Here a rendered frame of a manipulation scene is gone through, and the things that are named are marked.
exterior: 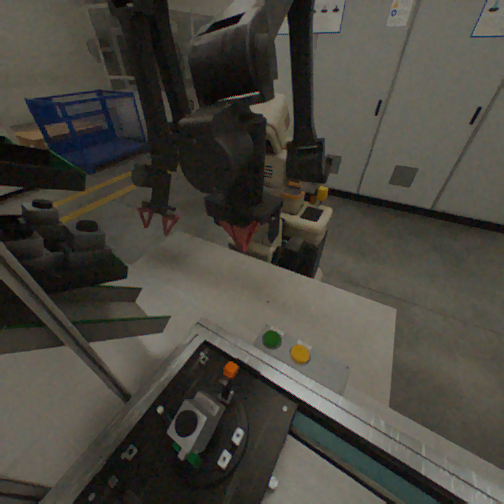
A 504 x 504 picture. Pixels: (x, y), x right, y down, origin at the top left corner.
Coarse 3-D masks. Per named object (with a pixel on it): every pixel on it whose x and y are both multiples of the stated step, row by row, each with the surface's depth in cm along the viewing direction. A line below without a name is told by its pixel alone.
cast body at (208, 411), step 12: (204, 396) 36; (180, 408) 34; (192, 408) 33; (204, 408) 35; (216, 408) 35; (180, 420) 32; (192, 420) 31; (204, 420) 32; (216, 420) 36; (168, 432) 32; (180, 432) 31; (192, 432) 31; (204, 432) 33; (180, 444) 31; (192, 444) 31; (204, 444) 34; (180, 456) 34
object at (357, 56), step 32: (320, 0) 215; (352, 0) 206; (384, 0) 197; (416, 0) 189; (320, 32) 228; (352, 32) 217; (384, 32) 208; (320, 64) 242; (352, 64) 230; (384, 64) 219; (320, 96) 257; (352, 96) 244; (384, 96) 232; (320, 128) 275; (352, 128) 260; (352, 160) 278; (352, 192) 301
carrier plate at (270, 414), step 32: (192, 384) 47; (256, 384) 47; (160, 416) 43; (256, 416) 43; (288, 416) 43; (160, 448) 40; (256, 448) 40; (128, 480) 37; (160, 480) 37; (224, 480) 37; (256, 480) 37
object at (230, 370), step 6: (228, 366) 40; (234, 366) 40; (228, 372) 39; (234, 372) 39; (222, 378) 39; (228, 378) 39; (222, 384) 38; (228, 384) 41; (222, 390) 42; (228, 390) 41; (222, 396) 42; (228, 396) 42
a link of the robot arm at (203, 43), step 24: (240, 0) 27; (264, 0) 26; (288, 0) 35; (216, 24) 25; (240, 24) 22; (264, 24) 25; (192, 48) 23; (216, 48) 22; (240, 48) 22; (192, 72) 24; (216, 72) 23; (240, 72) 23; (216, 96) 26
